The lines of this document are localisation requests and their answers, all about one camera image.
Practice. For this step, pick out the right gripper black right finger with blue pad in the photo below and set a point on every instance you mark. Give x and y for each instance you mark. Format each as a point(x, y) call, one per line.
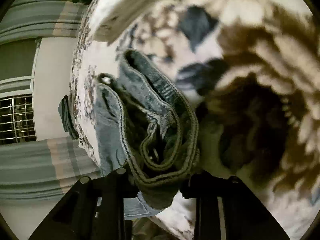
point(228, 209)

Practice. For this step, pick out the green striped curtain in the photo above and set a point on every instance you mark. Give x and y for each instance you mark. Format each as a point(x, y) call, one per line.
point(38, 38)

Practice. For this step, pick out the blue denim ripped shorts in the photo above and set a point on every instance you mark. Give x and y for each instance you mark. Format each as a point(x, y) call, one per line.
point(144, 123)

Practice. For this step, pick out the floral bed blanket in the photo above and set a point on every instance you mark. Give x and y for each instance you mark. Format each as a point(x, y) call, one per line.
point(250, 71)

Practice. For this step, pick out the grey folded cloth bedside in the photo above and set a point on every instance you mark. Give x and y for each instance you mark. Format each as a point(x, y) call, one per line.
point(67, 122)

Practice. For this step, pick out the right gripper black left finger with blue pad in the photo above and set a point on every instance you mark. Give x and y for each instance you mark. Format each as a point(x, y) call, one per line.
point(91, 209)

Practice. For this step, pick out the folded white pants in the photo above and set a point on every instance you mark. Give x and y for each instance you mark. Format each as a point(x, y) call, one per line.
point(109, 18)

